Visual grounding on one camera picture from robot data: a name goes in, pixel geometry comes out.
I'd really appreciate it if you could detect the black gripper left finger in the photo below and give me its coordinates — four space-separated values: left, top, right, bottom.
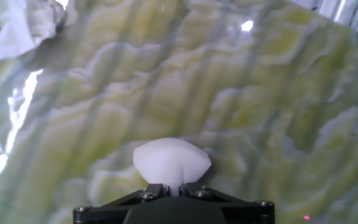
72 183 171 224

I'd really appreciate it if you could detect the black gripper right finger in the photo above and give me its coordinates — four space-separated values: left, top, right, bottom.
180 182 275 224

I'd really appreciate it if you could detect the white sponge block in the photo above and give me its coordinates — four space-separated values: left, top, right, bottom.
132 138 213 197

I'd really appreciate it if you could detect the green marble pattern mat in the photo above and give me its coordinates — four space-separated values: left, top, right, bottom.
0 0 358 224

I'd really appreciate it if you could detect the white crumpled tissue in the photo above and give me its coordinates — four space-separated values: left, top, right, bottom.
0 0 68 62

